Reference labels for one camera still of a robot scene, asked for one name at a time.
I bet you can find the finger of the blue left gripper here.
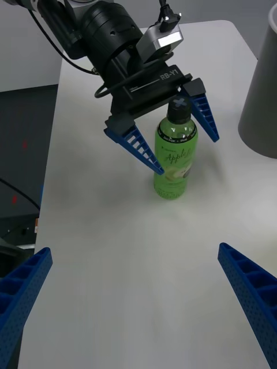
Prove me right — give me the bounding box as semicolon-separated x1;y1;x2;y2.
181;77;220;143
103;113;166;176

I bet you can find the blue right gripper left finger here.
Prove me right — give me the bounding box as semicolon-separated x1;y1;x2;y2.
0;247;54;369

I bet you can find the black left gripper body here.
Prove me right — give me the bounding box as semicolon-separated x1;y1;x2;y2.
104;50;193;122

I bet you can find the black cable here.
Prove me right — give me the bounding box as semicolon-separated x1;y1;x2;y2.
0;178;41;212

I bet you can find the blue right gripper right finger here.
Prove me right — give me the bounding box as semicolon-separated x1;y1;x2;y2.
218;242;277;369

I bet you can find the green plastic bottle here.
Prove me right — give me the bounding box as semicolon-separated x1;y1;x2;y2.
152;97;199;200

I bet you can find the grey waste bin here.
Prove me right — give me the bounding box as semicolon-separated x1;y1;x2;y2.
238;2;277;159

